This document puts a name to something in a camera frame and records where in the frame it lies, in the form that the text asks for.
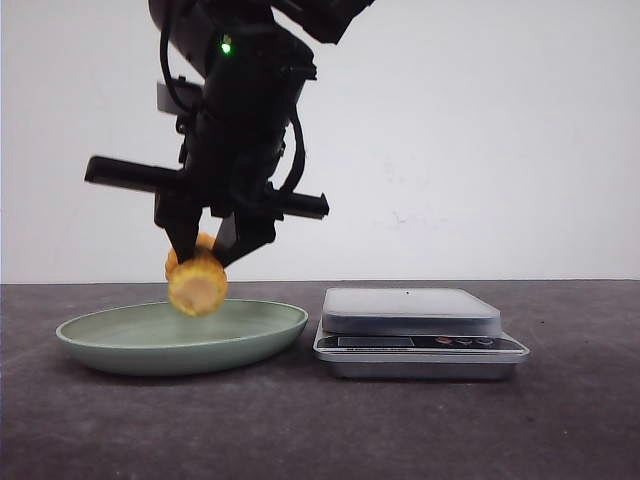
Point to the silver digital kitchen scale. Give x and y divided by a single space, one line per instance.
414 333

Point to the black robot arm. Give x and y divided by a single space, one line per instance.
252 67

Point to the yellow corn cob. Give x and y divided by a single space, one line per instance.
197 286

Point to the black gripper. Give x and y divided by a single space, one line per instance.
247 182

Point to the light green plate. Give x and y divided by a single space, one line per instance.
154 339

